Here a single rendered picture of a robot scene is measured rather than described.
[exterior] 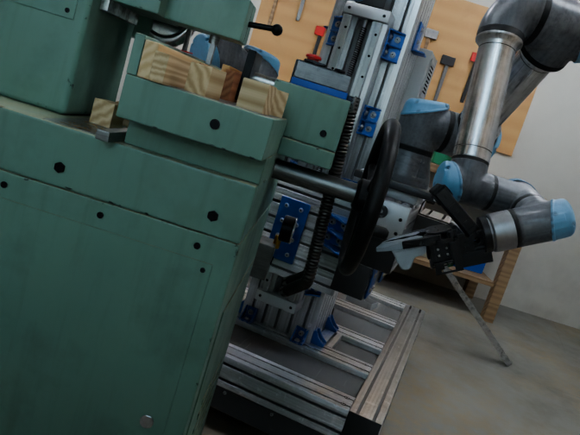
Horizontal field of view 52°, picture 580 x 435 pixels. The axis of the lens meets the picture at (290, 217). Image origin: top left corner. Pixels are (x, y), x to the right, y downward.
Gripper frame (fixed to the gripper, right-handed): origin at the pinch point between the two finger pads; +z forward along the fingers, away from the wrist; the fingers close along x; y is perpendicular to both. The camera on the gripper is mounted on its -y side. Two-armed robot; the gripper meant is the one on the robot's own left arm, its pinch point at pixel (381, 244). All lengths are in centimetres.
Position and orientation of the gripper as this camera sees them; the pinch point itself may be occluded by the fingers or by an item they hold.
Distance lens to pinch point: 117.9
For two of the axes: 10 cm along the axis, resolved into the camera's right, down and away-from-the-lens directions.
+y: 2.2, 9.6, 1.4
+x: 0.7, -1.6, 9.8
